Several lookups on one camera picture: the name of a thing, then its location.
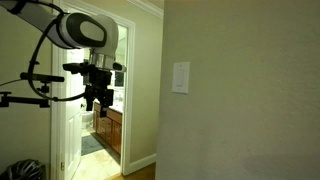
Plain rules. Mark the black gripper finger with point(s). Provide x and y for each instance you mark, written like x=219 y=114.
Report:
x=103 y=110
x=89 y=104

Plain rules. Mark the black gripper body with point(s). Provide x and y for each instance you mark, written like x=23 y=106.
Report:
x=99 y=82

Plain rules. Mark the white light switch plate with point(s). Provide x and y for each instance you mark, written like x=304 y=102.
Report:
x=180 y=77

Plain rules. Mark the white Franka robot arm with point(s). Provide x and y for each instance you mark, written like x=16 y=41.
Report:
x=40 y=20

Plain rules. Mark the white toilet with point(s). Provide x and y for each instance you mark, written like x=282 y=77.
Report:
x=86 y=118

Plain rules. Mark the wooden vanity cabinet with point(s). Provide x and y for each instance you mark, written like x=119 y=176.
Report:
x=111 y=128

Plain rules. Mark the white panelled bathroom door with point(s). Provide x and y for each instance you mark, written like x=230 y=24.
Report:
x=73 y=133

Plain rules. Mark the grey bath mat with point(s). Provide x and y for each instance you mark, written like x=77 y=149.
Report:
x=90 y=144

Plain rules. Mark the white baseboard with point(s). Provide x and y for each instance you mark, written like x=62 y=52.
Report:
x=143 y=162

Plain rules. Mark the brass door hinge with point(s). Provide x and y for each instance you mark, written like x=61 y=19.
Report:
x=62 y=166

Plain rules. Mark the white crown molding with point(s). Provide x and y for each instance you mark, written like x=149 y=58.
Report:
x=146 y=6

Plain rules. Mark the black bicycle helmet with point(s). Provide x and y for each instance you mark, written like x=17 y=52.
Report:
x=23 y=170

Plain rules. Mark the bathroom wall mirror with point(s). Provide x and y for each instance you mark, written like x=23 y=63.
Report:
x=119 y=80

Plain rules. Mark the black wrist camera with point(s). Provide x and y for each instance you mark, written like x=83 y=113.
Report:
x=76 y=68

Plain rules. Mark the white bathroom door frame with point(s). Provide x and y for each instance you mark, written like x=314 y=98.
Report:
x=128 y=133

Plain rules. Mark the black stereo camera bar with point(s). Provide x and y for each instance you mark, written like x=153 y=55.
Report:
x=41 y=77

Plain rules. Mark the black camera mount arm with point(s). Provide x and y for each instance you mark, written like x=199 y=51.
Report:
x=23 y=100

